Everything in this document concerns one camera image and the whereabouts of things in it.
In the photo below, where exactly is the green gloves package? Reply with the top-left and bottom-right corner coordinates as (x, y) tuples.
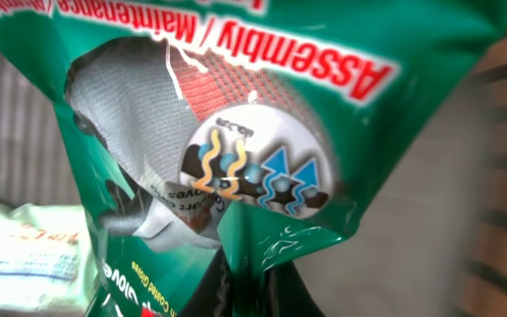
(0, 0), (507, 316)

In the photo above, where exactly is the toilet tissue wipes pack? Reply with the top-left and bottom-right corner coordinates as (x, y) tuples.
(0, 203), (97, 316)

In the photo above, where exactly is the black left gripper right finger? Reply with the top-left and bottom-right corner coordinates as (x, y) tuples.
(262, 262), (324, 317)

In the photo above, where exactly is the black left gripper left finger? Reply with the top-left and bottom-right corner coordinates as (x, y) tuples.
(179, 247), (233, 317)

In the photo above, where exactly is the grey plastic basket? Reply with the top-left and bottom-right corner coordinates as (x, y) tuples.
(0, 31), (507, 316)

